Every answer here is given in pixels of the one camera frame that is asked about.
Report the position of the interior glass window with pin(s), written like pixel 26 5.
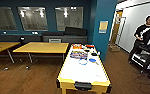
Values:
pixel 32 18
pixel 2 18
pixel 69 18

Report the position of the low wooden table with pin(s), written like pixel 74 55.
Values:
pixel 41 47
pixel 1 46

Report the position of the orange game pack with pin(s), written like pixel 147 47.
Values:
pixel 77 46

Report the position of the black paddle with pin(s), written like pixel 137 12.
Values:
pixel 94 54
pixel 87 50

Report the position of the red and black game piece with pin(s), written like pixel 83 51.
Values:
pixel 90 46

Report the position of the white wall outlet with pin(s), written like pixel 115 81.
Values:
pixel 34 32

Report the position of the wooden door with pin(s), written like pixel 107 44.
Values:
pixel 116 28

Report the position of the yellow wall sign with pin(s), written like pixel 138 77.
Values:
pixel 103 26

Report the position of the person in dark jacket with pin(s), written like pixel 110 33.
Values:
pixel 146 31

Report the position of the black wheeled cart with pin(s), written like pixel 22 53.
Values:
pixel 142 58

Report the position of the yellow gaming table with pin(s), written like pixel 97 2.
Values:
pixel 82 71

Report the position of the dark grey sofa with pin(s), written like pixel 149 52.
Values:
pixel 11 37
pixel 66 36

